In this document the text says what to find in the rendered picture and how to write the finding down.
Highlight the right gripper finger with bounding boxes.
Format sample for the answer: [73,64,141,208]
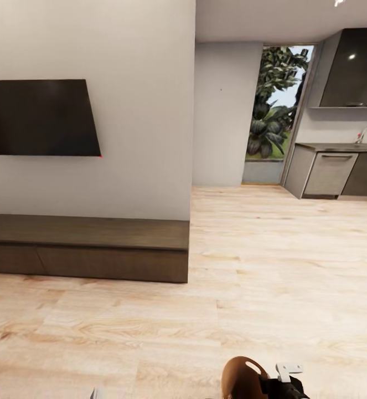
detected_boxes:
[258,376,267,394]

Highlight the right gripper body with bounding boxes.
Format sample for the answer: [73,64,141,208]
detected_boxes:
[265,377,303,399]

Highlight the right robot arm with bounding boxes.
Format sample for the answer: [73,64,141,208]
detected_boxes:
[258,362,310,399]

